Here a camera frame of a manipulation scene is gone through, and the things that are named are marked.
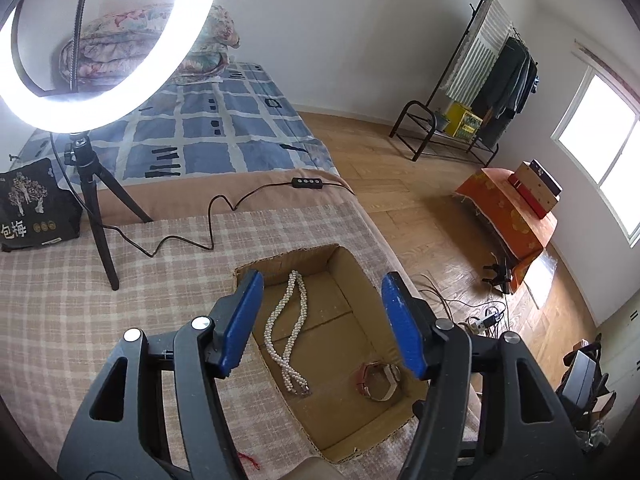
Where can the black metal clothes rack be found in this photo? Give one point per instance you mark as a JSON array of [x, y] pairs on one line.
[[417, 104]]

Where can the brown cardboard box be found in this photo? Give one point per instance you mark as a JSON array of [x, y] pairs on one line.
[[350, 310]]

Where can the white power strip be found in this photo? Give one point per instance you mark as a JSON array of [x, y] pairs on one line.
[[487, 321]]

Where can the yellow box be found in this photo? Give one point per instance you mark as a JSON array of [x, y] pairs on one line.
[[462, 120]]

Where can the low table with orange cloth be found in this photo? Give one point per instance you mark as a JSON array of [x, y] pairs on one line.
[[505, 210]]

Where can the dark grey hanging garment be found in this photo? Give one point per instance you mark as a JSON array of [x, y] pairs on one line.
[[529, 80]]

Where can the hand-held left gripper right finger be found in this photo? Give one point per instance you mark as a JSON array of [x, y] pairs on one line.
[[402, 320]]

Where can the pink plaid blanket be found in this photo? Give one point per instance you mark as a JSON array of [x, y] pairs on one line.
[[150, 300]]

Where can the folded floral quilt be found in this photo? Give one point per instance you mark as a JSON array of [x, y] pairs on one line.
[[125, 35]]

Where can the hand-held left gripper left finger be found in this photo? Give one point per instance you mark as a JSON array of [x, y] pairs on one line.
[[245, 320]]

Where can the black printed snack bag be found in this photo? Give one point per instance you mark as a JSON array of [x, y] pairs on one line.
[[35, 210]]

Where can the dark green hanging garment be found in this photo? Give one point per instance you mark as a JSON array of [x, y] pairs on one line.
[[505, 85]]

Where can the striped hanging towel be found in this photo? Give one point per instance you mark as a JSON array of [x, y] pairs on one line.
[[480, 55]]

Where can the black light tripod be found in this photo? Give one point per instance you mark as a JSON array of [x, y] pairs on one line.
[[82, 160]]

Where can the brown bed cover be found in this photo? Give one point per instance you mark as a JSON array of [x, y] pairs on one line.
[[200, 190]]

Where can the stacked boxes on orange table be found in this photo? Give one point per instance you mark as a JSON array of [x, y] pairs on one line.
[[525, 172]]

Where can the small black floor tripod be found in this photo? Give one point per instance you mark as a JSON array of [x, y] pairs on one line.
[[502, 275]]

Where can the red flat box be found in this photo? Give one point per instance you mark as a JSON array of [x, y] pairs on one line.
[[525, 195]]

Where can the window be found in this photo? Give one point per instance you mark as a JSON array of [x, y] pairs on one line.
[[590, 120]]

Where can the dark flat box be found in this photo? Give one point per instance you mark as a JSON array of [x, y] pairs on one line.
[[547, 177]]

